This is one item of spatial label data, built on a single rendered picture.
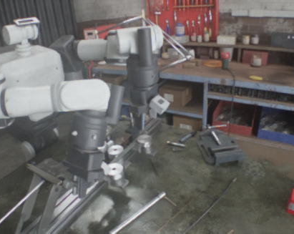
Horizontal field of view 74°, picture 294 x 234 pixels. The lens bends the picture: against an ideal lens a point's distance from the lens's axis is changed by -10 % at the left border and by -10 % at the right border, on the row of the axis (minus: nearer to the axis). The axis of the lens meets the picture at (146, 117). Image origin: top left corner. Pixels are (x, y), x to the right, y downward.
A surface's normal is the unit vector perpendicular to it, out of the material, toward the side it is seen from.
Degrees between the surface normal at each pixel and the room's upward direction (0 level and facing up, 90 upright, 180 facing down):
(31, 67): 55
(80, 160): 60
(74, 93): 69
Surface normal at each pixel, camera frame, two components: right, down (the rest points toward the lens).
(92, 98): 0.26, 0.07
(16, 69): 0.63, -0.35
